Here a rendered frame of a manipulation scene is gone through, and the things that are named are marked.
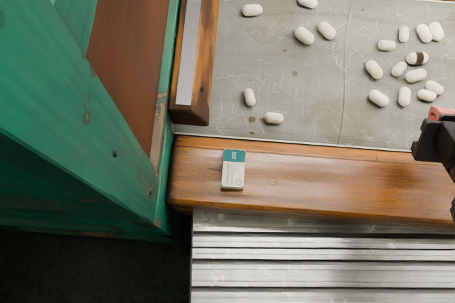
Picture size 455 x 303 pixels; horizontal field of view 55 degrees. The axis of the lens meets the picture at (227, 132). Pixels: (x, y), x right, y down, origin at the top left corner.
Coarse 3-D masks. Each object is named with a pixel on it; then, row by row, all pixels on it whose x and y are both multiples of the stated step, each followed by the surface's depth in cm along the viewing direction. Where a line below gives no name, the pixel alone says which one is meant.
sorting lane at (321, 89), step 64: (256, 0) 82; (320, 0) 82; (384, 0) 83; (256, 64) 78; (320, 64) 79; (384, 64) 79; (448, 64) 79; (192, 128) 75; (256, 128) 75; (320, 128) 75; (384, 128) 76
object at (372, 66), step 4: (372, 60) 77; (368, 64) 77; (372, 64) 77; (376, 64) 77; (368, 68) 77; (372, 68) 77; (376, 68) 77; (380, 68) 77; (372, 72) 77; (376, 72) 76; (380, 72) 76; (372, 76) 77; (376, 76) 77; (380, 76) 77
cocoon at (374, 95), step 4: (372, 92) 75; (376, 92) 75; (380, 92) 76; (368, 96) 76; (372, 96) 75; (376, 96) 75; (380, 96) 75; (384, 96) 75; (372, 100) 76; (376, 100) 75; (380, 100) 75; (384, 100) 75; (388, 100) 75; (380, 104) 75; (384, 104) 75
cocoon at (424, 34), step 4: (420, 24) 80; (424, 24) 79; (416, 28) 80; (420, 28) 79; (424, 28) 79; (428, 28) 79; (420, 32) 79; (424, 32) 79; (428, 32) 79; (420, 36) 80; (424, 36) 79; (428, 36) 79; (432, 36) 79; (424, 40) 79; (428, 40) 79
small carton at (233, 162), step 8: (224, 152) 69; (232, 152) 69; (240, 152) 69; (224, 160) 69; (232, 160) 69; (240, 160) 69; (224, 168) 68; (232, 168) 68; (240, 168) 68; (224, 176) 68; (232, 176) 68; (240, 176) 68; (224, 184) 68; (232, 184) 68; (240, 184) 68
